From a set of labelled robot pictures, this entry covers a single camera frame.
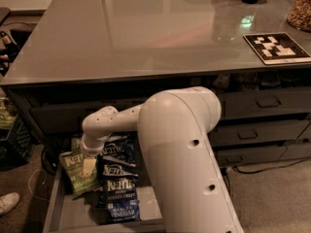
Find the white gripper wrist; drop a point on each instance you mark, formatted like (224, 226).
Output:
(89, 150)

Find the green jalapeno chip bag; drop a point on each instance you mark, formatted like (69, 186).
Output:
(72, 163)

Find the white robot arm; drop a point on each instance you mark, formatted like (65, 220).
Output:
(173, 127)

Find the middle blue chip bag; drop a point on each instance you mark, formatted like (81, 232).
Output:
(112, 169)

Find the rear blue chip bag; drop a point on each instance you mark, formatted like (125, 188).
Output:
(119, 148)

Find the front blue vinegar chip bag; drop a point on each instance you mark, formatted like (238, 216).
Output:
(120, 198)

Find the grey top left drawer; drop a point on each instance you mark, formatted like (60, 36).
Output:
(68, 117)

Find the open grey middle drawer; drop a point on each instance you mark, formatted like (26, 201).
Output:
(80, 215)

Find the green bag in crate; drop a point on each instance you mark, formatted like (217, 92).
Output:
(8, 113)

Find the grey cabinet with counter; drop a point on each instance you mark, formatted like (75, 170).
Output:
(89, 50)

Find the grey bottom right drawer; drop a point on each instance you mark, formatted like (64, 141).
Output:
(247, 156)

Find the grey middle right drawer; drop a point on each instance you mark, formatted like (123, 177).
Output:
(261, 132)

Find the grey top right drawer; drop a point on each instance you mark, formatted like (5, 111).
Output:
(266, 103)

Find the black plastic crate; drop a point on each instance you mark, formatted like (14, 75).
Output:
(16, 143)

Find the white shoe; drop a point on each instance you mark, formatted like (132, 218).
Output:
(8, 202)

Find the black white fiducial marker board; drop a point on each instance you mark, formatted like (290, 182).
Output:
(277, 48)

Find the glass jar of snacks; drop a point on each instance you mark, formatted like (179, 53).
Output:
(300, 15)

